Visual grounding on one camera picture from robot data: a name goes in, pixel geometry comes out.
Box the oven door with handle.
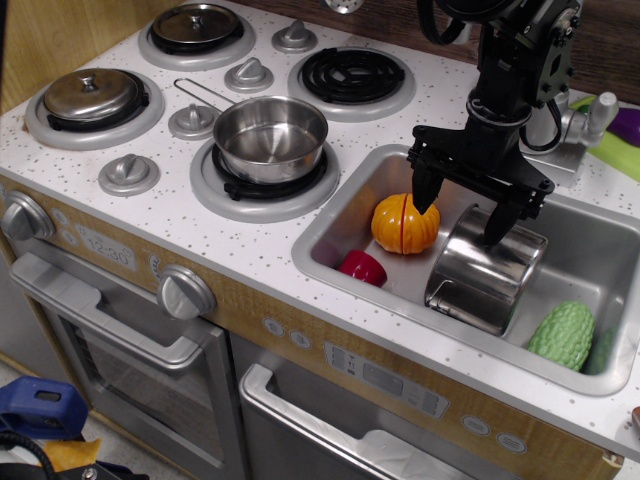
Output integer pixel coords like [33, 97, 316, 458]
[10, 252, 247, 479]

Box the orange toy pumpkin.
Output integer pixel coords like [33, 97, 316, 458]
[370, 193, 441, 255]

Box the steel lid burner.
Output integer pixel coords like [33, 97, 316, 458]
[44, 68, 144, 121]
[151, 3, 240, 45]

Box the dishwasher door with handle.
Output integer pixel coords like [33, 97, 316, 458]
[231, 335, 512, 479]

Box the hanging metal strainer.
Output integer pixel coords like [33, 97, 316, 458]
[322, 0, 364, 15]

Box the grey stovetop knob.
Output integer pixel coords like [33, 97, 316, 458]
[271, 20, 318, 54]
[168, 104, 219, 141]
[98, 154, 160, 197]
[224, 57, 274, 93]

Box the steel pot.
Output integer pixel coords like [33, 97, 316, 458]
[424, 205, 548, 336]

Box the back left stove burner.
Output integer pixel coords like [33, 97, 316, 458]
[138, 7, 255, 72]

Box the grey stovetop knob middle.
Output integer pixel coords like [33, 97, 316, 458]
[168, 104, 219, 141]

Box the yellow cloth on floor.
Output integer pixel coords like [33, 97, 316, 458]
[43, 438, 102, 473]

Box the steel saucepan with wire handle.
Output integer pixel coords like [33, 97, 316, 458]
[189, 80, 329, 185]

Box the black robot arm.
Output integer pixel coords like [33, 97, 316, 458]
[408, 1, 580, 246]

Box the silver toy faucet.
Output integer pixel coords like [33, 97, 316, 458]
[520, 92, 619, 188]

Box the silver sink basin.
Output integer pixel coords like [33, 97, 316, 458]
[292, 144, 639, 396]

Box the silver oven knob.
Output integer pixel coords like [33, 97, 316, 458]
[156, 264, 217, 321]
[1, 190, 55, 241]

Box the silver oven knob left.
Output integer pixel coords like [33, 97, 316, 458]
[1, 190, 55, 241]

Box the red toy cup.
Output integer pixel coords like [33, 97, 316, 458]
[338, 250, 388, 287]

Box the steel lid back burner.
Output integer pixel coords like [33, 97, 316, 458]
[151, 3, 240, 45]

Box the front right stove burner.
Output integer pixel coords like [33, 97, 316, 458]
[189, 140, 340, 224]

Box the grey stovetop knob front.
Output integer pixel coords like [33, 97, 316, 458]
[98, 154, 160, 197]

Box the purple toy eggplant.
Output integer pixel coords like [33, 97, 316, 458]
[607, 107, 640, 147]

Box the green bumpy toy gourd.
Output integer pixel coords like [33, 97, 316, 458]
[528, 301, 595, 371]

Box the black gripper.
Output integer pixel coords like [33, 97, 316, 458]
[408, 96, 554, 246]

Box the grey stovetop knob back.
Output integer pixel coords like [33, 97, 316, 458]
[271, 20, 318, 54]

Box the silver oven knob right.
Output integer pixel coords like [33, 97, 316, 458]
[156, 264, 217, 321]

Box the blue clamp tool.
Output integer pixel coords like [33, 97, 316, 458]
[1, 376, 89, 440]

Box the front left stove burner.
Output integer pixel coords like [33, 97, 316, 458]
[25, 72, 165, 151]

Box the stove burner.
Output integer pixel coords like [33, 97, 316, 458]
[189, 140, 340, 224]
[25, 72, 165, 151]
[138, 7, 255, 72]

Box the grey stovetop knob upper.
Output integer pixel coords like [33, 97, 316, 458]
[224, 57, 274, 93]

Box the light green toy vegetable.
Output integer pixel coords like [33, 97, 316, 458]
[565, 92, 639, 181]

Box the steel lid left burner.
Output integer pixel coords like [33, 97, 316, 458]
[44, 68, 144, 121]

